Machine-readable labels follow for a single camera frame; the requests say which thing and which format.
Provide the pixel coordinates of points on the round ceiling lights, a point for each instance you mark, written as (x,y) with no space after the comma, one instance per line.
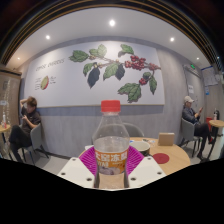
(112,22)

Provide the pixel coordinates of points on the small tan cardboard box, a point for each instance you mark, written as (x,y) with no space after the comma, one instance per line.
(166,139)

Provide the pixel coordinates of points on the small round wooden side table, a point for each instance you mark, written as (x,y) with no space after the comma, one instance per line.
(217,123)
(4,130)

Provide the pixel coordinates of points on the wall notice board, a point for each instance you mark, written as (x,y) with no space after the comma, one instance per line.
(210,76)

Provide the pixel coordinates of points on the coffee plant wall mural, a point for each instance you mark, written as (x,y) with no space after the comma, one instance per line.
(66,83)

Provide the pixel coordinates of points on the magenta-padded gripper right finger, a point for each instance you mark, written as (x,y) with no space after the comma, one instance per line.
(148,168)

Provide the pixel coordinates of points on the person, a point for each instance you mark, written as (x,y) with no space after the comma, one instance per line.
(191,116)
(28,123)

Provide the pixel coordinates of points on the clear red-capped drink bottle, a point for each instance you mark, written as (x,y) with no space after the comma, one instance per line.
(111,146)

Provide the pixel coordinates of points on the green exit sign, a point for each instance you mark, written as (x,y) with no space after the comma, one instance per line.
(192,66)

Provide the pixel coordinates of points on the flat round red coaster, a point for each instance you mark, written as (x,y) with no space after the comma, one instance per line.
(161,158)

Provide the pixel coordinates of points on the black mug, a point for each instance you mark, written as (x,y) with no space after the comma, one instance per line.
(141,148)

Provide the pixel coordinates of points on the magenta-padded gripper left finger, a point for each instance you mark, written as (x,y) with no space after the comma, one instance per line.
(75,168)

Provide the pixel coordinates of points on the wooden cabinet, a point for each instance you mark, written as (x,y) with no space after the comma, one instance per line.
(11,96)

